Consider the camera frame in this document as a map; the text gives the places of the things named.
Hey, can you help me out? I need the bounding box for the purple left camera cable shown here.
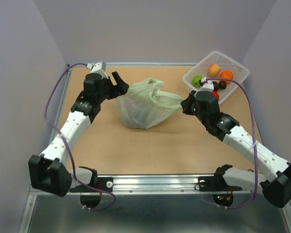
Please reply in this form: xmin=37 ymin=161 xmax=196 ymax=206
xmin=44 ymin=62 xmax=117 ymax=211

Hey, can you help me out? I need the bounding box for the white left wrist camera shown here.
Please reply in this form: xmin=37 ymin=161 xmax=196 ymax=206
xmin=86 ymin=61 xmax=107 ymax=77

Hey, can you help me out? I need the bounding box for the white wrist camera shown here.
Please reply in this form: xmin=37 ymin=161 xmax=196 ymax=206
xmin=86 ymin=61 xmax=107 ymax=77
xmin=199 ymin=77 xmax=214 ymax=92

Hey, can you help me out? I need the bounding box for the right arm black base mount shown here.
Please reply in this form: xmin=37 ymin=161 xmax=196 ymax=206
xmin=194 ymin=176 xmax=242 ymax=192

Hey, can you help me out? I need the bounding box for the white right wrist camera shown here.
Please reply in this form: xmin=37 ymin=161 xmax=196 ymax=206
xmin=199 ymin=77 xmax=214 ymax=92

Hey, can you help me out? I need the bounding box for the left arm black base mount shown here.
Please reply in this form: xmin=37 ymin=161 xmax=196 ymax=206
xmin=70 ymin=176 xmax=114 ymax=193

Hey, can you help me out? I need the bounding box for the red tomato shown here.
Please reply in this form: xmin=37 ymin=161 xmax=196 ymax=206
xmin=212 ymin=90 xmax=220 ymax=100

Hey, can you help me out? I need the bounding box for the orange fruit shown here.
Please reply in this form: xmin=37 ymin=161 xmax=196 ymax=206
xmin=220 ymin=70 xmax=234 ymax=84

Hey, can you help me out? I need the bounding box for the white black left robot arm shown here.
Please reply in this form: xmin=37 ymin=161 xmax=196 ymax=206
xmin=28 ymin=71 xmax=129 ymax=197

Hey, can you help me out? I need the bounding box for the white plastic basket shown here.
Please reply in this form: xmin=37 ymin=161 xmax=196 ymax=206
xmin=182 ymin=50 xmax=250 ymax=108

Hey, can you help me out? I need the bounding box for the green apple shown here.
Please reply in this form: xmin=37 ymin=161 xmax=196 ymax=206
xmin=192 ymin=75 xmax=203 ymax=88

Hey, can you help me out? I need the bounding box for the peach fruit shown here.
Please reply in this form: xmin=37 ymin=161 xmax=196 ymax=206
xmin=207 ymin=64 xmax=221 ymax=78

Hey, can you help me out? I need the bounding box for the pale green plastic bag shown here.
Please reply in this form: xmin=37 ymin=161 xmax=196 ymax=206
xmin=116 ymin=78 xmax=183 ymax=129

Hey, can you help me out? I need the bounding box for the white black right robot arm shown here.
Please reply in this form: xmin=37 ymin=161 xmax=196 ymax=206
xmin=181 ymin=91 xmax=291 ymax=208

